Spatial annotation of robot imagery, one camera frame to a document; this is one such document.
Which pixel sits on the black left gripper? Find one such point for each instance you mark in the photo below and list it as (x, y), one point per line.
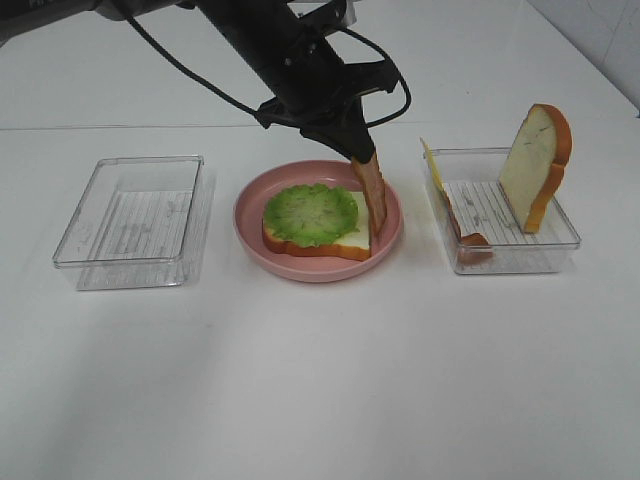
(316, 91)

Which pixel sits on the tray bacon strip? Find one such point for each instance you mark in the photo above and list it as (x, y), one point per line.
(374, 189)
(471, 249)

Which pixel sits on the green lettuce leaf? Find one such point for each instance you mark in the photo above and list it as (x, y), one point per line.
(312, 215)

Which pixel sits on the white bread slice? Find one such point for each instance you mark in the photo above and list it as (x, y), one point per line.
(354, 246)

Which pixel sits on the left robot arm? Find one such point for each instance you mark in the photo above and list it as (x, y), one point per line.
(259, 31)

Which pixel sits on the yellow cheese slice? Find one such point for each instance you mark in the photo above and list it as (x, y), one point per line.
(436, 180)

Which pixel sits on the pink round plate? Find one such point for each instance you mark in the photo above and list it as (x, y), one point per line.
(248, 211)

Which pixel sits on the clear right plastic tray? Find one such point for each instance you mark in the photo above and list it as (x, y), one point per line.
(470, 178)

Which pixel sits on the clear plastic tray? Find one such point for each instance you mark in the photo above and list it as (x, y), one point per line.
(140, 223)
(470, 178)

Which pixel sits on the upright bread slice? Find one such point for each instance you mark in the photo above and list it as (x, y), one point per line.
(535, 165)

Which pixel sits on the clear left plastic tray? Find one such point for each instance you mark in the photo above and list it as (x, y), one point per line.
(140, 223)

